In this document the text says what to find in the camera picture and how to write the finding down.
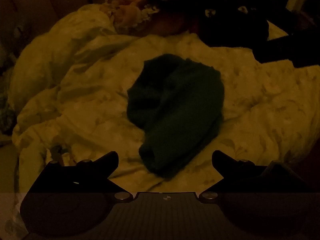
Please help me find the pale floral blanket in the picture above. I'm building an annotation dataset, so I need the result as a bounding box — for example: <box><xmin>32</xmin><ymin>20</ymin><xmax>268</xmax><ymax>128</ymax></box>
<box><xmin>7</xmin><ymin>5</ymin><xmax>320</xmax><ymax>230</ymax></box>

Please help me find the reddish pillow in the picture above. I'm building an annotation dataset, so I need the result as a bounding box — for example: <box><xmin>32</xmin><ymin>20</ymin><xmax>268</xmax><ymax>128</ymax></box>
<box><xmin>144</xmin><ymin>11</ymin><xmax>198</xmax><ymax>37</ymax></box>

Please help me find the orange frilly lace pillow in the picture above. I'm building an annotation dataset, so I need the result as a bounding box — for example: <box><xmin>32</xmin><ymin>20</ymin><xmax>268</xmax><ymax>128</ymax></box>
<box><xmin>100</xmin><ymin>0</ymin><xmax>160</xmax><ymax>34</ymax></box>

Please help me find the dark green knitted garment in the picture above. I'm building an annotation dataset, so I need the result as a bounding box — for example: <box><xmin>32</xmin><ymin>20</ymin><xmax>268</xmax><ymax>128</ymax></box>
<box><xmin>126</xmin><ymin>53</ymin><xmax>225</xmax><ymax>179</ymax></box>

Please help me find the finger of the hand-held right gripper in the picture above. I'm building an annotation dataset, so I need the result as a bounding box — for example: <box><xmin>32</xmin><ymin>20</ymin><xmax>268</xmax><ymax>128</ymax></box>
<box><xmin>252</xmin><ymin>35</ymin><xmax>297</xmax><ymax>65</ymax></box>

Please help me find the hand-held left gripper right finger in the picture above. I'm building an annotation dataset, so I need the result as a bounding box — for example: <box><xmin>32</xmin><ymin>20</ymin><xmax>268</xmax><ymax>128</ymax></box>
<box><xmin>197</xmin><ymin>150</ymin><xmax>302</xmax><ymax>202</ymax></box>

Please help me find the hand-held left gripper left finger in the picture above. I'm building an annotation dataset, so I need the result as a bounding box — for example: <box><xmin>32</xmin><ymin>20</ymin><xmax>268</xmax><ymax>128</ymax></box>
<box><xmin>30</xmin><ymin>151</ymin><xmax>133</xmax><ymax>202</ymax></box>

